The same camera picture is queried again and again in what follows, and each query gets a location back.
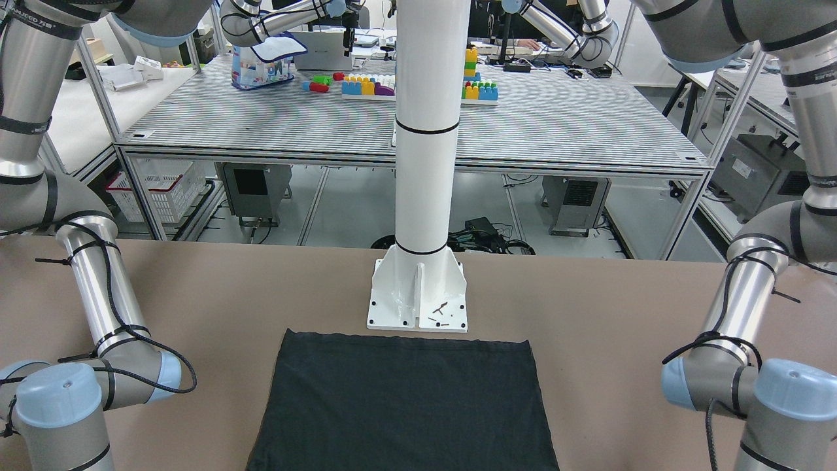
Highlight black printed t-shirt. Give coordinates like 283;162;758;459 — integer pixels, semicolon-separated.
246;330;559;470

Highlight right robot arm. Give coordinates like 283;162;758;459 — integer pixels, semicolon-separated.
2;1;211;470

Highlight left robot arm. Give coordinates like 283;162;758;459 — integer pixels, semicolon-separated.
638;1;836;470

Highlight white mounting column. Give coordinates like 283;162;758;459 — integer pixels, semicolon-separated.
367;1;470;333

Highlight colourful toy block set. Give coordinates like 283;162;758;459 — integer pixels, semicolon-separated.
302;46;499;106

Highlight blue patterned bag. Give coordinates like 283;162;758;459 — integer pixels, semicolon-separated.
232;33;308;90

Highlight white plastic crate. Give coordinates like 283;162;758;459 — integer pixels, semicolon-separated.
105;159;205;224

